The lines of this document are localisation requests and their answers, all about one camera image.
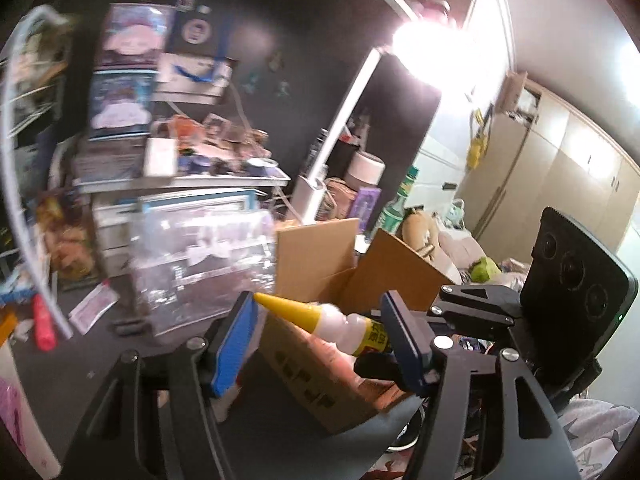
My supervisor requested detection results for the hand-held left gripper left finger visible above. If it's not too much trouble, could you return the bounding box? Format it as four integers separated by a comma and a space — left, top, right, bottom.
60, 291, 259, 480

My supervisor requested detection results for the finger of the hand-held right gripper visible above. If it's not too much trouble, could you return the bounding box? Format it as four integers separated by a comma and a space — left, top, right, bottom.
427, 284, 523, 345
354, 352, 402, 382

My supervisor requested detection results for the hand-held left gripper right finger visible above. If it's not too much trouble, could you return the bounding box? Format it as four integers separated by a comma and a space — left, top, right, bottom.
380, 291, 583, 480

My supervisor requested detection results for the cardboard box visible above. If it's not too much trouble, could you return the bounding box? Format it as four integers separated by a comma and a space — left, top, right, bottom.
257, 217, 461, 435

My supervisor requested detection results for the yellow-tipped glue bottle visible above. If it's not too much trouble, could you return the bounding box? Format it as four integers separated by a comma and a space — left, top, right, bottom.
254, 292, 391, 358

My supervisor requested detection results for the green plush toy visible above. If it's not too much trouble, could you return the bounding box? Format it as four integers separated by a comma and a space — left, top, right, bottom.
470, 257, 503, 283

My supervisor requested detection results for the clear plastic zip bag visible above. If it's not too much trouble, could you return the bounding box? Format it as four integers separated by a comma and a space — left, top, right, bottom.
127, 210, 278, 337

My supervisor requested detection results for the tan plush toy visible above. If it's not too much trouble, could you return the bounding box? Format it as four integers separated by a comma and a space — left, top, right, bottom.
402, 210, 442, 261

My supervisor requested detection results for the black marker pen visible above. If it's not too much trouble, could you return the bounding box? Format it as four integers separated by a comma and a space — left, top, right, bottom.
111, 319, 152, 337

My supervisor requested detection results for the beige wardrobe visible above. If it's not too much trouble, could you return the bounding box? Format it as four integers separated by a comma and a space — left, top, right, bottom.
457, 77, 640, 263

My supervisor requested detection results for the green bottle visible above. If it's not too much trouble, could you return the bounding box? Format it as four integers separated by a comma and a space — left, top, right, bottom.
375, 166, 420, 236

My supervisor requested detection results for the purple box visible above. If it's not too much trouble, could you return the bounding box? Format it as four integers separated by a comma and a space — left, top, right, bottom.
352, 187, 382, 233

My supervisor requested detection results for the white sachet packet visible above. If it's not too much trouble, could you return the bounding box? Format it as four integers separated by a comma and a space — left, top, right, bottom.
67, 282, 118, 336

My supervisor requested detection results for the blue framed board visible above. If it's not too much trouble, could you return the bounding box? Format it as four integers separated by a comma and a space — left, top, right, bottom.
137, 189, 258, 217

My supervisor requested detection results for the printed blanket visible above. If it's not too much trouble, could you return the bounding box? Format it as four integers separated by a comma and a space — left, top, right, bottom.
557, 395, 640, 480

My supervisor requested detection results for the yellow hanging bag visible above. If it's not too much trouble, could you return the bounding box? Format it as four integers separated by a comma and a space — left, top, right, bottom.
467, 105, 493, 167

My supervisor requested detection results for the white mini drawer unit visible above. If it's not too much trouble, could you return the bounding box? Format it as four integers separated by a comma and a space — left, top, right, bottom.
92, 195, 146, 262

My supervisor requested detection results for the white desk shelf riser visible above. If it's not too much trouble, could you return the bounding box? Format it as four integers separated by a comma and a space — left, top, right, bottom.
75, 167, 292, 197

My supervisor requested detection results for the beige cup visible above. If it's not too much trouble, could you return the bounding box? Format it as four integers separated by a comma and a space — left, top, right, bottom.
345, 150, 385, 196

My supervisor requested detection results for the red bottle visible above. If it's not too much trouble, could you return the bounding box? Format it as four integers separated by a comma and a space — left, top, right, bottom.
32, 294, 57, 352

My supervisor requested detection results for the food picture packet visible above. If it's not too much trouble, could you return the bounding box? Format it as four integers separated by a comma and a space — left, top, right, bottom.
40, 195, 98, 281

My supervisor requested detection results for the black pen holder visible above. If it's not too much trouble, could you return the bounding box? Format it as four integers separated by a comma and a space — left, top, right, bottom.
330, 135, 362, 181

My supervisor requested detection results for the white charger adapter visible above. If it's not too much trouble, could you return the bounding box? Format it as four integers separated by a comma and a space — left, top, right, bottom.
145, 137, 178, 177

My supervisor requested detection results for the pink patterned tissue pack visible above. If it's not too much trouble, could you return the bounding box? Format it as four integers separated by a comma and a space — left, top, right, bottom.
0, 342, 62, 480

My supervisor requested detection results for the white desk lamp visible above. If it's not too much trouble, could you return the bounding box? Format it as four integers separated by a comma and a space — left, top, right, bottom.
290, 20, 451, 223

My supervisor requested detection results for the white labelled box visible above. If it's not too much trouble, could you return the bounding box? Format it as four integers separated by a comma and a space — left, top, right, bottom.
75, 139, 146, 181

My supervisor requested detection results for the blue character display box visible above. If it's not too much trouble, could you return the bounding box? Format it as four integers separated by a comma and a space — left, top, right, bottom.
87, 69, 156, 140

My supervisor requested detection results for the round character sticker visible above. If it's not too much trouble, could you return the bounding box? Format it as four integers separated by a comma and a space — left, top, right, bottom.
182, 19, 211, 45

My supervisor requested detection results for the pink character display box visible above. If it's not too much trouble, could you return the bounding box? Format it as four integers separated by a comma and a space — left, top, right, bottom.
97, 4, 173, 68

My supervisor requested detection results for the white cable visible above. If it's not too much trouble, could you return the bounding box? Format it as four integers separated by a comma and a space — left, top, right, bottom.
227, 85, 281, 171

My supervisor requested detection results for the white wall socket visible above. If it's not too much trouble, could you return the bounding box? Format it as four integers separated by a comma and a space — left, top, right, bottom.
155, 54, 233, 106

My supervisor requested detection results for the white wire rack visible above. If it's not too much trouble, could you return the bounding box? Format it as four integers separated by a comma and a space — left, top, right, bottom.
0, 4, 76, 341

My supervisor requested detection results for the blue lanyard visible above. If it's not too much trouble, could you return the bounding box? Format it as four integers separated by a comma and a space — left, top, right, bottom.
175, 0, 256, 85

